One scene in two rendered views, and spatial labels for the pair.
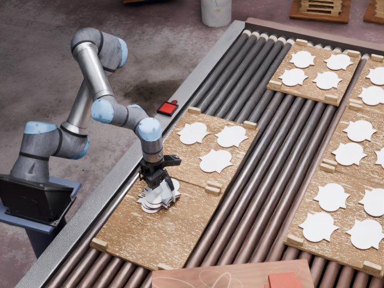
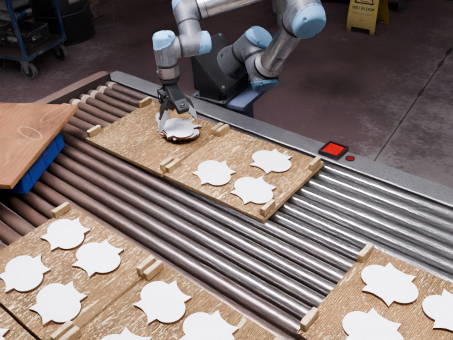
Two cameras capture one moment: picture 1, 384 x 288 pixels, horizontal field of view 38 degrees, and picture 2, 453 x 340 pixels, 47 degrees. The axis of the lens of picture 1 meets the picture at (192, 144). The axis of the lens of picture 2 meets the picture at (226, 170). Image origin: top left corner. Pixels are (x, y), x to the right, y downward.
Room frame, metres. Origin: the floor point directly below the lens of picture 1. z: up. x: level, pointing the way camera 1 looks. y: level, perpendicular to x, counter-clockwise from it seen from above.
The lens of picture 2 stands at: (2.00, -1.43, 1.95)
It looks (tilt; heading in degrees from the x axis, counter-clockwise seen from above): 36 degrees down; 104
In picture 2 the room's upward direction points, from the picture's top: 5 degrees counter-clockwise
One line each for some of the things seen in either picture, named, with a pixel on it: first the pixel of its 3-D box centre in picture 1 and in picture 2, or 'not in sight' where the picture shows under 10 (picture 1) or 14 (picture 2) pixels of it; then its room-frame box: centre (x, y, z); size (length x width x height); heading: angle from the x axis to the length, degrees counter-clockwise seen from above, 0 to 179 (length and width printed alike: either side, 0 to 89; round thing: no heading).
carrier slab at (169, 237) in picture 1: (159, 220); (156, 134); (1.34, 0.14, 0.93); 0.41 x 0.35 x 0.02; 152
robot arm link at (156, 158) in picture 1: (153, 152); (167, 71); (1.42, 0.14, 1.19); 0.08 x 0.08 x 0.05
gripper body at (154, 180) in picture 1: (153, 169); (170, 90); (1.42, 0.15, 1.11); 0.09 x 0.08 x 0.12; 132
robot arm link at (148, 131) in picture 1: (150, 135); (166, 48); (1.43, 0.14, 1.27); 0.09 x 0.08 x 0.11; 28
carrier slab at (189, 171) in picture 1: (203, 149); (243, 169); (1.71, -0.05, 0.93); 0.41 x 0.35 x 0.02; 153
